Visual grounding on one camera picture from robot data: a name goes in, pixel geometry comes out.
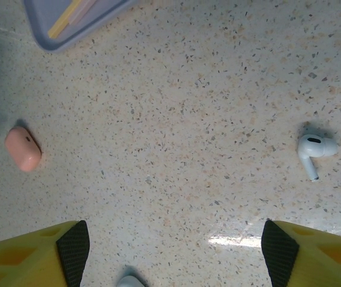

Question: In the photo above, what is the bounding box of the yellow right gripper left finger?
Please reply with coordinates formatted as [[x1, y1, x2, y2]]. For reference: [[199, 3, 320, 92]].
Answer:
[[0, 220, 90, 287]]

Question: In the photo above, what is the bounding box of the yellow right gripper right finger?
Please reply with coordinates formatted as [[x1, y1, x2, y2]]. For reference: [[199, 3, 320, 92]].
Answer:
[[261, 219, 341, 287]]

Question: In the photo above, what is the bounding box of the pink earbud charging case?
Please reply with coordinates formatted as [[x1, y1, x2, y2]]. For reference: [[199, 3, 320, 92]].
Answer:
[[4, 126, 42, 173]]

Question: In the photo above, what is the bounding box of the white wireless earbud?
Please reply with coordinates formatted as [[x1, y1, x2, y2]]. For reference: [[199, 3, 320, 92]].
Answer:
[[297, 133, 339, 181], [115, 274, 146, 287]]

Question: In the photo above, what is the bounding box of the lavender plastic tray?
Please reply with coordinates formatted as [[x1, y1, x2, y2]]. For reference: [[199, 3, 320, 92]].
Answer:
[[23, 0, 138, 54]]

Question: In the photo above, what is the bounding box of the pastel yellow chopstick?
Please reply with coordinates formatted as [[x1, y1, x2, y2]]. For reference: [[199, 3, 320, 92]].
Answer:
[[47, 0, 83, 39]]

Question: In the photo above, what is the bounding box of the pastel pink chopstick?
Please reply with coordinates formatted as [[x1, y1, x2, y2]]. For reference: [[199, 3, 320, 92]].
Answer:
[[68, 0, 99, 26]]

